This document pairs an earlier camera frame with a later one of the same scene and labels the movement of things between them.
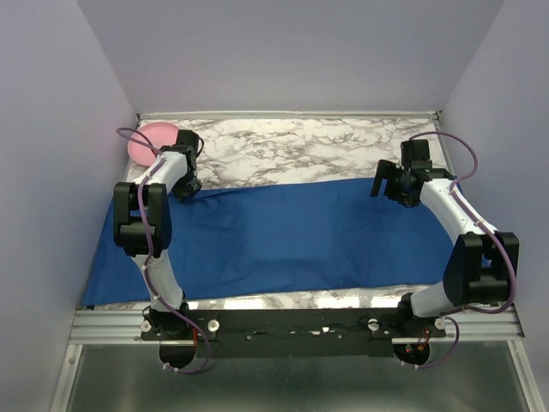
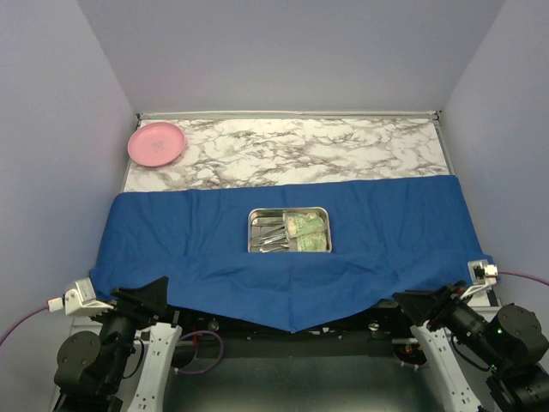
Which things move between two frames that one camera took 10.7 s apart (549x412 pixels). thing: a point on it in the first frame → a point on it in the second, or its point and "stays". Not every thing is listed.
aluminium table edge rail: [290, 114] stays
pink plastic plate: [160, 134] stays
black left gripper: [180, 192] → [151, 297]
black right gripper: [385, 170] → [438, 302]
